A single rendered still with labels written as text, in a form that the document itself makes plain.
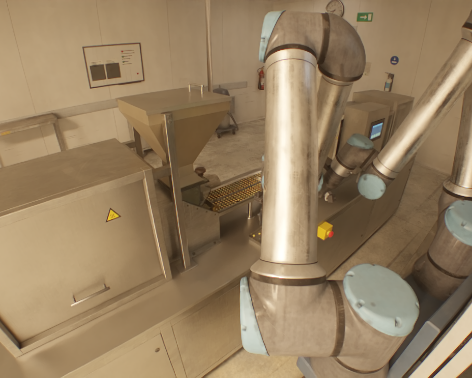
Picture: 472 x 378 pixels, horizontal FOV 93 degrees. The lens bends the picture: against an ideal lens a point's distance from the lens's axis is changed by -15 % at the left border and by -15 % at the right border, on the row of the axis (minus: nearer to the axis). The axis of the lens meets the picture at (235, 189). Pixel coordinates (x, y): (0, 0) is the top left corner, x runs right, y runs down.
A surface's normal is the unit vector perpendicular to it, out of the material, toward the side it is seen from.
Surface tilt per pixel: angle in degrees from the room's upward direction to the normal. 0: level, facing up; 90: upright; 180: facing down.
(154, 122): 90
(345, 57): 111
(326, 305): 15
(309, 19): 48
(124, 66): 90
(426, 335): 90
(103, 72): 90
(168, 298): 0
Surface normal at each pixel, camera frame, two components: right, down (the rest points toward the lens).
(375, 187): -0.63, 0.45
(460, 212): -0.05, -0.83
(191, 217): 0.63, 0.39
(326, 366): -0.85, -0.10
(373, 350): -0.09, 0.45
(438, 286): -0.70, 0.01
